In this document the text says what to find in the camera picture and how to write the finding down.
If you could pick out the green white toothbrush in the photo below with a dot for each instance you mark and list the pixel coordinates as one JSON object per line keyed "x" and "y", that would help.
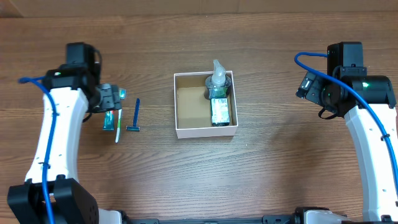
{"x": 122, "y": 95}

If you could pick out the clear soap pump bottle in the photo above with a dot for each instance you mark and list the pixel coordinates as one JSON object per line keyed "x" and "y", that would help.
{"x": 218, "y": 84}

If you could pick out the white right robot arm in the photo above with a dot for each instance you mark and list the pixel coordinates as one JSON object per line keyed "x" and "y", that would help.
{"x": 369, "y": 107}

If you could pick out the white cardboard box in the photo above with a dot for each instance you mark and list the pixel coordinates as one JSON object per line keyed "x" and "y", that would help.
{"x": 193, "y": 110}

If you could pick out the red green toothpaste tube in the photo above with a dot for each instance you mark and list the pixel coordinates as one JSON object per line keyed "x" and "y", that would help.
{"x": 108, "y": 124}

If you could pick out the blue disposable razor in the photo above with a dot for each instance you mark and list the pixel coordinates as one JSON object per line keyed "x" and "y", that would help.
{"x": 135, "y": 127}

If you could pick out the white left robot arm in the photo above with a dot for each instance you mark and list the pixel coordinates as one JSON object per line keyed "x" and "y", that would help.
{"x": 51, "y": 192}

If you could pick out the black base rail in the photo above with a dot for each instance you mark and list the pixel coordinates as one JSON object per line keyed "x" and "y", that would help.
{"x": 266, "y": 219}

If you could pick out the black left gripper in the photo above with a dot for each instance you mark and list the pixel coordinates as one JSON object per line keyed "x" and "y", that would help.
{"x": 109, "y": 98}

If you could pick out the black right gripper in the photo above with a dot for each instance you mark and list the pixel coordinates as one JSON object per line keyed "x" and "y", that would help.
{"x": 313, "y": 89}

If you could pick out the green white soap packet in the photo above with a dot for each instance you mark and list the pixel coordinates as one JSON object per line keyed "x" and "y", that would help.
{"x": 220, "y": 112}

